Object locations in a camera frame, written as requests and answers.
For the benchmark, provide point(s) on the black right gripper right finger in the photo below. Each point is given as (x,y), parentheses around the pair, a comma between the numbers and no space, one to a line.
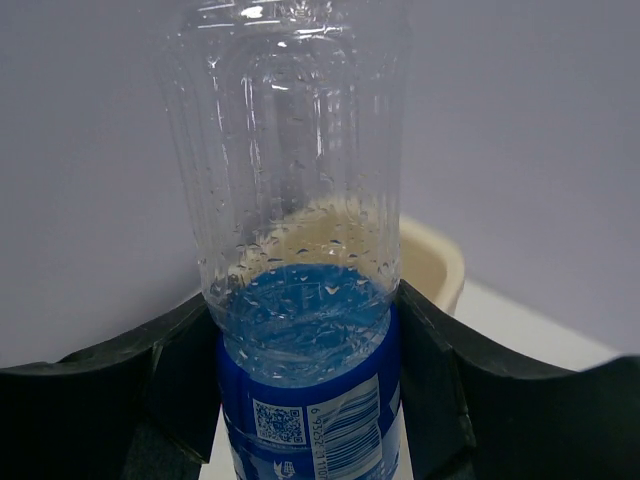
(475,409)

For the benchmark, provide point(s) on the blue label clear bottle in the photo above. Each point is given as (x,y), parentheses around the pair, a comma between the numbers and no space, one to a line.
(287,121)

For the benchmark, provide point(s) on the beige plastic bin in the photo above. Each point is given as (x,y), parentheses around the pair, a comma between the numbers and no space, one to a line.
(435,260)

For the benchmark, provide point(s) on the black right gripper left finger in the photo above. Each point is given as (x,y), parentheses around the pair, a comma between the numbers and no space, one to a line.
(142,405)

